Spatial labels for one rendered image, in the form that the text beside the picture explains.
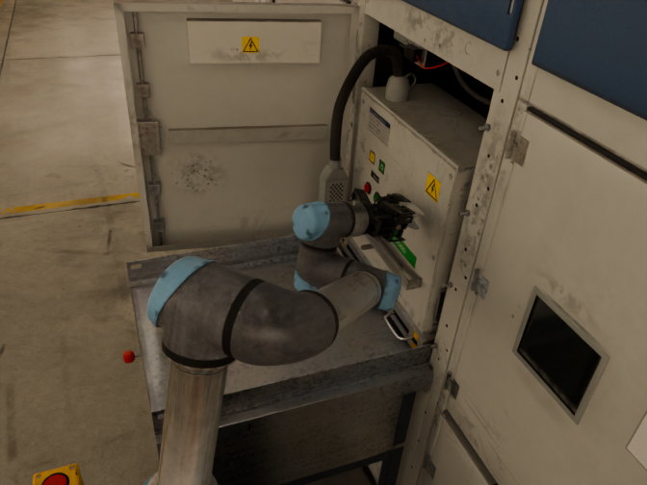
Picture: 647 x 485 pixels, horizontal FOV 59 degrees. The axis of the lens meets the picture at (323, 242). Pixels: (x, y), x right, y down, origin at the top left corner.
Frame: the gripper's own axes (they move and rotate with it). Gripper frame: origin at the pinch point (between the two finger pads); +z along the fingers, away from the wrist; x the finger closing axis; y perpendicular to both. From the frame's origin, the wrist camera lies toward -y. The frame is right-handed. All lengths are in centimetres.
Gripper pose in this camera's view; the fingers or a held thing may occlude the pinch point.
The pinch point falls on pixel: (414, 211)
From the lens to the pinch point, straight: 138.3
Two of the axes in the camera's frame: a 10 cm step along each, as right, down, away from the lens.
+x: 2.7, -8.7, -4.1
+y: 5.9, 4.9, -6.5
